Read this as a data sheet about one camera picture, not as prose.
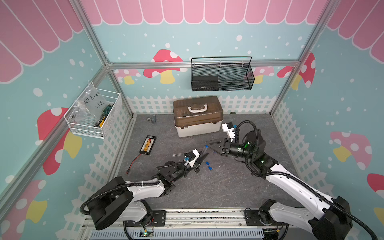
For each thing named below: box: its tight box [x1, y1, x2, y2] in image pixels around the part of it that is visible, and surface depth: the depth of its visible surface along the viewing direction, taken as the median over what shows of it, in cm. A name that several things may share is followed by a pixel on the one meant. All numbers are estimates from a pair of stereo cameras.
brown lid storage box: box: [173, 96, 224, 138], surface depth 98 cm
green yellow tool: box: [94, 102, 115, 128], surface depth 74 cm
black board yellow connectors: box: [139, 135, 157, 155], surface depth 102 cm
